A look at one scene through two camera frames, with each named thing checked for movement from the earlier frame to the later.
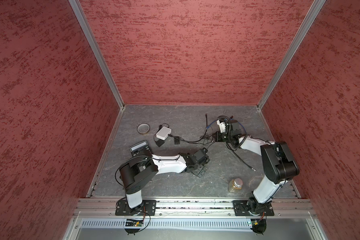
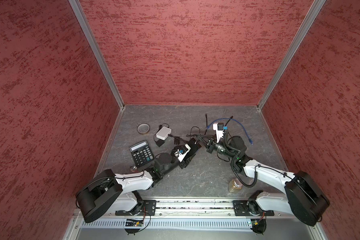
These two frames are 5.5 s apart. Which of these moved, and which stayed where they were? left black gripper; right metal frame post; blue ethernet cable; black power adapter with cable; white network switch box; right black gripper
Moved: left black gripper; right black gripper
Stayed: white network switch box; black power adapter with cable; right metal frame post; blue ethernet cable
